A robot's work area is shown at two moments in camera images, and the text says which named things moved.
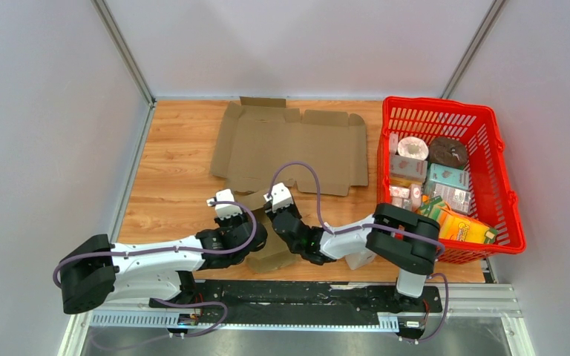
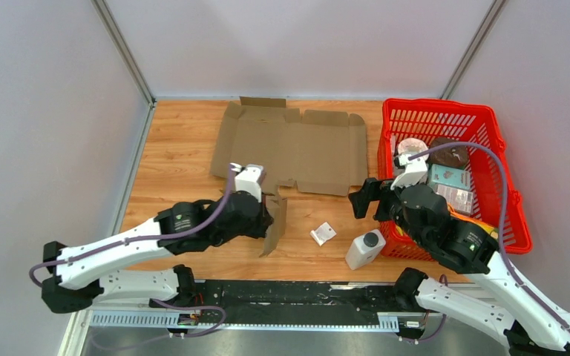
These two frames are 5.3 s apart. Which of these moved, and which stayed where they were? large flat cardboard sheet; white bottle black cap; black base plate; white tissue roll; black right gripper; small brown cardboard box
Moved: black right gripper; small brown cardboard box
Stayed: large flat cardboard sheet; black base plate; white tissue roll; white bottle black cap
